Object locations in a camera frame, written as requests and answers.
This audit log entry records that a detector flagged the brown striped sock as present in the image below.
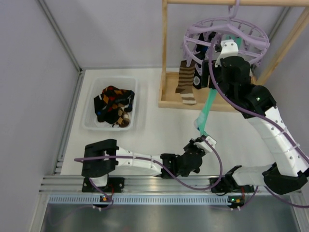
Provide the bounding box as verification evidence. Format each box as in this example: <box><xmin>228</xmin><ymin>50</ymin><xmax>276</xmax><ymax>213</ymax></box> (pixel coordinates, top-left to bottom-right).
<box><xmin>175</xmin><ymin>60</ymin><xmax>197</xmax><ymax>105</ymax></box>

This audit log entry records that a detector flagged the mint green sock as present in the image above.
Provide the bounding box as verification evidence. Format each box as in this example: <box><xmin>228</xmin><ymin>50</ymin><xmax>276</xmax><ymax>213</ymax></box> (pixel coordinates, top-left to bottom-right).
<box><xmin>224</xmin><ymin>34</ymin><xmax>243</xmax><ymax>49</ymax></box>
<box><xmin>194</xmin><ymin>89</ymin><xmax>217</xmax><ymax>136</ymax></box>

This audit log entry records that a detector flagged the black blue sport sock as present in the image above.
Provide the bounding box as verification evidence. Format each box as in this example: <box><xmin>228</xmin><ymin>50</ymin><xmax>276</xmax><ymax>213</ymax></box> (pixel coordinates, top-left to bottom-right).
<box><xmin>94</xmin><ymin>87</ymin><xmax>135</xmax><ymax>124</ymax></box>

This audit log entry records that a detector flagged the red yellow black argyle sock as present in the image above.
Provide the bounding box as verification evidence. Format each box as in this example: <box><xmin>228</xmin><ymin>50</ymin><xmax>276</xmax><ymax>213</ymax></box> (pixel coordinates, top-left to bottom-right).
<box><xmin>101</xmin><ymin>86</ymin><xmax>129</xmax><ymax>104</ymax></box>

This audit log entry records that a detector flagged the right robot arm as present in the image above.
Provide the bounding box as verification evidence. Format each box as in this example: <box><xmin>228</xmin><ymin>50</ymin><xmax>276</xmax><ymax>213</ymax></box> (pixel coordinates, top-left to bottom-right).
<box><xmin>201</xmin><ymin>56</ymin><xmax>309</xmax><ymax>195</ymax></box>

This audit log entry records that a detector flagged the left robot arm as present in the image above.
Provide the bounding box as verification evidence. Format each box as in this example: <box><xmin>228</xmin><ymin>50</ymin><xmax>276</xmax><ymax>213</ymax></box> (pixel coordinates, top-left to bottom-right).
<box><xmin>82</xmin><ymin>138</ymin><xmax>209</xmax><ymax>187</ymax></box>

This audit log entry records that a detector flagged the purple round clip hanger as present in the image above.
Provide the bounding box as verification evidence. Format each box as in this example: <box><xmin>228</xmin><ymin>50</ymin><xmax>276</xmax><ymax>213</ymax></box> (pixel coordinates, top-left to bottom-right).
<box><xmin>182</xmin><ymin>0</ymin><xmax>270</xmax><ymax>67</ymax></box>

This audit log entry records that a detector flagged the black blue sock right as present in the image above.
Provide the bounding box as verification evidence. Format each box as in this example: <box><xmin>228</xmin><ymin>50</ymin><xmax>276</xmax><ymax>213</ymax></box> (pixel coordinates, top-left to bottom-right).
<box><xmin>195</xmin><ymin>31</ymin><xmax>216</xmax><ymax>60</ymax></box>

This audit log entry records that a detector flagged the brown beige checkered sock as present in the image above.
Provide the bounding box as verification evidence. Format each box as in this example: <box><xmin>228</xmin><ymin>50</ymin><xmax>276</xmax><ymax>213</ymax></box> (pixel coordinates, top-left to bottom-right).
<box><xmin>112</xmin><ymin>103</ymin><xmax>130</xmax><ymax>128</ymax></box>

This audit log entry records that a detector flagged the white plastic laundry basket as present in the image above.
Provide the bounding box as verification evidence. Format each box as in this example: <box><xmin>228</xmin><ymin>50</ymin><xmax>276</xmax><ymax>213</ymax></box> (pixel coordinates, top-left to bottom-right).
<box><xmin>82</xmin><ymin>75</ymin><xmax>140</xmax><ymax>131</ymax></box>

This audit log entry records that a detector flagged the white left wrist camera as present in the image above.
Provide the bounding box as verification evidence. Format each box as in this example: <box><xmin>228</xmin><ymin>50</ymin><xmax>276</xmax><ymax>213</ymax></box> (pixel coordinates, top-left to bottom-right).
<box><xmin>194</xmin><ymin>135</ymin><xmax>217</xmax><ymax>153</ymax></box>

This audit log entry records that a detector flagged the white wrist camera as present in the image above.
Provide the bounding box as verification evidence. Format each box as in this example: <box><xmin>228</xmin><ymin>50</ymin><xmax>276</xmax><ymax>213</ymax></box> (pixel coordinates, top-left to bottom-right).
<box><xmin>215</xmin><ymin>40</ymin><xmax>239</xmax><ymax>67</ymax></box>
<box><xmin>194</xmin><ymin>135</ymin><xmax>217</xmax><ymax>153</ymax></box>

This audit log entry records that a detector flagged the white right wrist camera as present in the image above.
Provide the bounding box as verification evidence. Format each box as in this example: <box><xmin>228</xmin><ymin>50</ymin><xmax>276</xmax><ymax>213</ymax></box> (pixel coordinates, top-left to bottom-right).
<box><xmin>215</xmin><ymin>40</ymin><xmax>239</xmax><ymax>67</ymax></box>

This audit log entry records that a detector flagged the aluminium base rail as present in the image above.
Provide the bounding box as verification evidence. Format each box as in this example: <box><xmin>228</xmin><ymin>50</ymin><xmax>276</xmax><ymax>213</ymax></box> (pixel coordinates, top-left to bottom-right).
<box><xmin>40</xmin><ymin>175</ymin><xmax>302</xmax><ymax>194</ymax></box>

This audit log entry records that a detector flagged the wooden hanger rack frame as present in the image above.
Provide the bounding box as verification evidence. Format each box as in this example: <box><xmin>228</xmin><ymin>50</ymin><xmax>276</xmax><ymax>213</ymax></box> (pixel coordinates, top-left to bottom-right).
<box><xmin>158</xmin><ymin>0</ymin><xmax>309</xmax><ymax>112</ymax></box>

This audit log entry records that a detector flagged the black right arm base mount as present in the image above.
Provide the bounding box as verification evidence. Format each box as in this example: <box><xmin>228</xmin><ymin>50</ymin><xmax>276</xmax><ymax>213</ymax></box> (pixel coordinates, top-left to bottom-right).
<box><xmin>211</xmin><ymin>177</ymin><xmax>238</xmax><ymax>195</ymax></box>

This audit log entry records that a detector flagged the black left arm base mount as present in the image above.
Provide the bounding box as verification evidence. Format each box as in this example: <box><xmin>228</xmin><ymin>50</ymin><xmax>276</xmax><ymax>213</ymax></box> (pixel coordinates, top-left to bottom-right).
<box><xmin>82</xmin><ymin>177</ymin><xmax>125</xmax><ymax>193</ymax></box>

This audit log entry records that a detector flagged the grey slotted cable duct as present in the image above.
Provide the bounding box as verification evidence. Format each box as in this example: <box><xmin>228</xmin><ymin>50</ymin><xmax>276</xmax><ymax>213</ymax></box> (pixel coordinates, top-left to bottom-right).
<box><xmin>48</xmin><ymin>194</ymin><xmax>243</xmax><ymax>205</ymax></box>

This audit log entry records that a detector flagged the aluminium frame post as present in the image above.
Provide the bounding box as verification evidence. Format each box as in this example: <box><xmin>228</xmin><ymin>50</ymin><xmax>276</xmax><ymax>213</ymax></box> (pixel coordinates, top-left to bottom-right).
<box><xmin>36</xmin><ymin>0</ymin><xmax>84</xmax><ymax>73</ymax></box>

